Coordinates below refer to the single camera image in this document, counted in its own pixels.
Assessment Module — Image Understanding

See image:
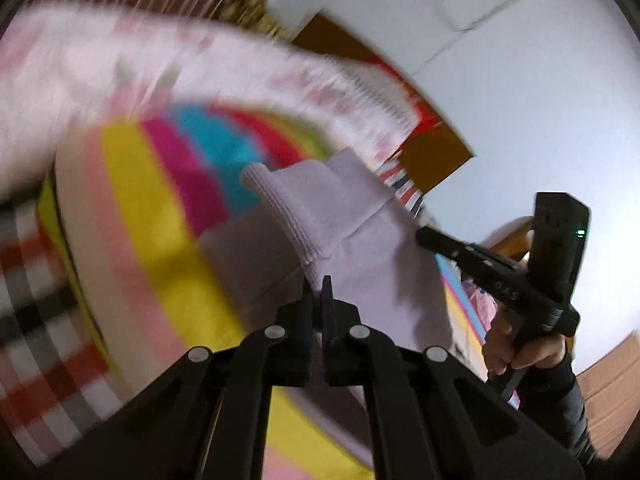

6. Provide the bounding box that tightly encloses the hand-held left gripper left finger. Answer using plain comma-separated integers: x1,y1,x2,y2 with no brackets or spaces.
50,280,315,480

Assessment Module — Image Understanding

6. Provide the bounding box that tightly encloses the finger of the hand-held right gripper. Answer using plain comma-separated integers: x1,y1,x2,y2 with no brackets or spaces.
416,226,531,306

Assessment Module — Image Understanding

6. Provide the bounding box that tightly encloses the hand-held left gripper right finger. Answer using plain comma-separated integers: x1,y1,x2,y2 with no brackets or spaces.
321,275,587,480

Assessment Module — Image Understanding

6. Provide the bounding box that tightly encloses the lilac knit sweater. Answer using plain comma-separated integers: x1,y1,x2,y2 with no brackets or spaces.
197,147,457,461

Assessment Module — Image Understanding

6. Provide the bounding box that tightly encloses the person's right forearm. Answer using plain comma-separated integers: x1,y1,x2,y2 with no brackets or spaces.
517,350,602,467

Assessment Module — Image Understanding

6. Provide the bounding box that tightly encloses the person's right hand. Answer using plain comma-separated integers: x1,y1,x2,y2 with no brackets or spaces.
482,305,569,379

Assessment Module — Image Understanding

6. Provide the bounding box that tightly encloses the pink garment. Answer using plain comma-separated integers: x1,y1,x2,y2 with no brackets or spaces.
460,280,497,333

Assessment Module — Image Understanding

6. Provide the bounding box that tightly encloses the brown wooden headboard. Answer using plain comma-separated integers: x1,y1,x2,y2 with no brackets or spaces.
290,12,476,194

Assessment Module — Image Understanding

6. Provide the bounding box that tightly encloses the rainbow striped blanket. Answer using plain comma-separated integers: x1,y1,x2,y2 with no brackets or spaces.
37,102,521,480

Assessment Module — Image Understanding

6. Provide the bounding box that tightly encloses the red black checked cloth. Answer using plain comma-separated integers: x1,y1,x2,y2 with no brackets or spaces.
0,195,127,467

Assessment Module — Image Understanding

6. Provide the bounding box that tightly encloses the pink floral quilt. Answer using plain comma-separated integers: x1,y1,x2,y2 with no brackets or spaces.
0,2,422,201

